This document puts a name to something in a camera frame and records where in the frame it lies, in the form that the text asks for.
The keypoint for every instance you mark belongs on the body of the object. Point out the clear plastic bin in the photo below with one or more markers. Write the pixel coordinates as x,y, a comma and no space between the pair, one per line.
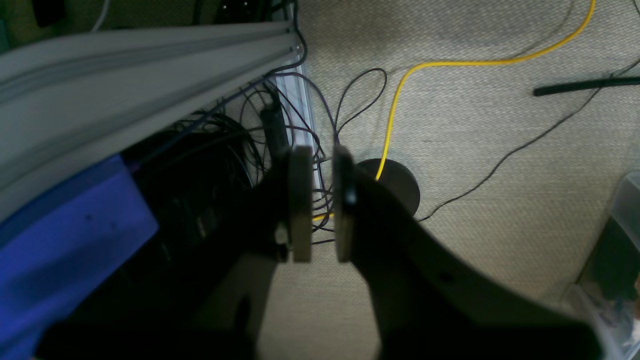
606,293

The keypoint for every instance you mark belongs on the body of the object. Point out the aluminium table frame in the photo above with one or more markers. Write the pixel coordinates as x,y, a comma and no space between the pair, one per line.
68,103

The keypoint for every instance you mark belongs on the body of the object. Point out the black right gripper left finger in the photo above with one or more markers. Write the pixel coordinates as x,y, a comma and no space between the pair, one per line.
209,302

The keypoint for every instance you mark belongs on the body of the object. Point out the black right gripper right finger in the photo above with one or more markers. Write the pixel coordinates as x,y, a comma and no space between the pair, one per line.
429,304

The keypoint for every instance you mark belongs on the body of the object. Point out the black rod on floor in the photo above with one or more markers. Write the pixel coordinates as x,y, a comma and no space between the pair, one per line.
585,85

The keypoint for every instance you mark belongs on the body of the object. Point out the black round floor base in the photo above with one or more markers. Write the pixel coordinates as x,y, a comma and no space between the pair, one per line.
395,192

